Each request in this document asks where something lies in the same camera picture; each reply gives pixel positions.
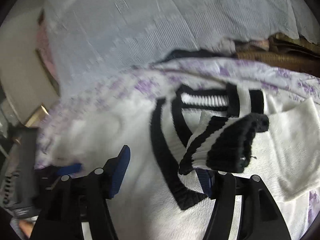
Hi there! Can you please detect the white lace cover cloth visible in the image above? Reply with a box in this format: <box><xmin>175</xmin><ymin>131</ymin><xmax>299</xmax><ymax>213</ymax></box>
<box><xmin>44</xmin><ymin>0</ymin><xmax>319</xmax><ymax>98</ymax></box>

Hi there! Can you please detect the black device on floor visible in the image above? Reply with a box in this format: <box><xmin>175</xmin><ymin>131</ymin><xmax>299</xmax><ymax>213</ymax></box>
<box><xmin>1</xmin><ymin>128</ymin><xmax>40</xmax><ymax>219</ymax></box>

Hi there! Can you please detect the black garment under lace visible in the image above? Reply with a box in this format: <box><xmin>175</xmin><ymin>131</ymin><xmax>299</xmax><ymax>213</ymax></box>
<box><xmin>157</xmin><ymin>49</ymin><xmax>223</xmax><ymax>63</ymax></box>

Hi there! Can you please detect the purple floral bed sheet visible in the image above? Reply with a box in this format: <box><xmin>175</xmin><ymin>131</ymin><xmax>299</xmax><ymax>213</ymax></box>
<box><xmin>35</xmin><ymin>58</ymin><xmax>319</xmax><ymax>229</ymax></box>

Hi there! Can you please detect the pink folded cloth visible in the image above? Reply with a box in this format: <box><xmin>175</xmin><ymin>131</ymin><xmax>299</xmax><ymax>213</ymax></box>
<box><xmin>234</xmin><ymin>40</ymin><xmax>270</xmax><ymax>53</ymax></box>

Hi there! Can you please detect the white black-trimmed knit sweater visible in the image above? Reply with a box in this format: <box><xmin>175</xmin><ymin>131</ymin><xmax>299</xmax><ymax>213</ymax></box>
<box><xmin>48</xmin><ymin>84</ymin><xmax>319</xmax><ymax>239</ymax></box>

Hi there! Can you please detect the pink floral pillow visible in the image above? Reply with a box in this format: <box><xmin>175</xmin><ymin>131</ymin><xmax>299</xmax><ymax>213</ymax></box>
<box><xmin>36</xmin><ymin>9</ymin><xmax>59</xmax><ymax>87</ymax></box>

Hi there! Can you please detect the wooden bedside furniture edge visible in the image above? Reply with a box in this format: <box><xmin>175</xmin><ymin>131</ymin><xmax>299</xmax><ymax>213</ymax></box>
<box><xmin>24</xmin><ymin>105</ymin><xmax>49</xmax><ymax>128</ymax></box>

